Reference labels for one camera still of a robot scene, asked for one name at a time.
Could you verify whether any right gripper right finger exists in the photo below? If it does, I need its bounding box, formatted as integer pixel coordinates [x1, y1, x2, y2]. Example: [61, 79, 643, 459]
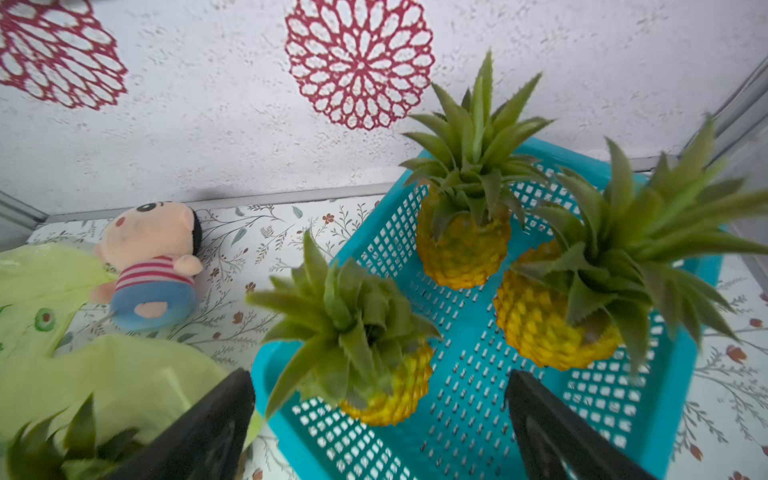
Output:
[505, 370, 653, 479]

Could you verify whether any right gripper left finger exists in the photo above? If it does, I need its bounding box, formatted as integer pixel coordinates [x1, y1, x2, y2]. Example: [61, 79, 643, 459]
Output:
[107, 369, 255, 479]

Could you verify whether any green avocado plastic bag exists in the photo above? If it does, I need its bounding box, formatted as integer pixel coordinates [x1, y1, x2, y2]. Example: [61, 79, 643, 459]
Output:
[1, 243, 228, 456]

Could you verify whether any pineapple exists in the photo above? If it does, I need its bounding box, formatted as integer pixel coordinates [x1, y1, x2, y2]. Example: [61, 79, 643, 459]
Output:
[246, 232, 440, 426]
[5, 395, 145, 479]
[401, 55, 551, 290]
[494, 117, 767, 371]

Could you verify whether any teal plastic basket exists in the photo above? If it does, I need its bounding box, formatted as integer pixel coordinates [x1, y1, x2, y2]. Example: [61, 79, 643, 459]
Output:
[253, 137, 721, 479]

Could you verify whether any pink plush doll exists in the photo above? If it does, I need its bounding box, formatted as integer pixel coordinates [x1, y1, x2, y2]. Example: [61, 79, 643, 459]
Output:
[91, 201, 203, 332]

